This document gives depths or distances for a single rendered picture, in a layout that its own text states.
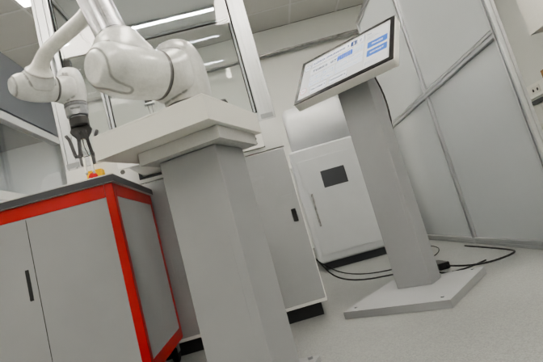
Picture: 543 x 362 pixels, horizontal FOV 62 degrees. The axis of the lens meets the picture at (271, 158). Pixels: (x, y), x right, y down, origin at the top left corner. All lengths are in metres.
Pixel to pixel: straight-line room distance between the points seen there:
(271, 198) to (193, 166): 0.83
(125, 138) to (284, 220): 1.01
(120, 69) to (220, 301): 0.71
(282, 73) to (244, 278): 4.49
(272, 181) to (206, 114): 0.98
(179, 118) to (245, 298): 0.53
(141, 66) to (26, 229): 0.70
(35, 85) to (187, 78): 0.69
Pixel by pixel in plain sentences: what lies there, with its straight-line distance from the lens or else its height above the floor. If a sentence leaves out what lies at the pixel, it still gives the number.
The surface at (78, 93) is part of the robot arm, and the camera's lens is 2.01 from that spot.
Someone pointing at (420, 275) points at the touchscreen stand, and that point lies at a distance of 2.07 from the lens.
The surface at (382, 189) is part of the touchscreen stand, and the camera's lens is 2.06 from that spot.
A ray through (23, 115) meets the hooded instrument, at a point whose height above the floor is 1.43.
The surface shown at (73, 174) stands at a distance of 2.31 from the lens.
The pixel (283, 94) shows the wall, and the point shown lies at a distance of 5.56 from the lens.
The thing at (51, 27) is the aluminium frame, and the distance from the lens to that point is 2.56.
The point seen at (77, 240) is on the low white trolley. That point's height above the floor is 0.57.
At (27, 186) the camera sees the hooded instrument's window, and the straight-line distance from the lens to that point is 2.81.
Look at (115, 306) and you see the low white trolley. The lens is 1.63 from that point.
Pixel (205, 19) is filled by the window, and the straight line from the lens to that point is 2.41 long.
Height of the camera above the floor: 0.44
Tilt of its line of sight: 8 degrees up
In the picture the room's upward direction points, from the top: 16 degrees counter-clockwise
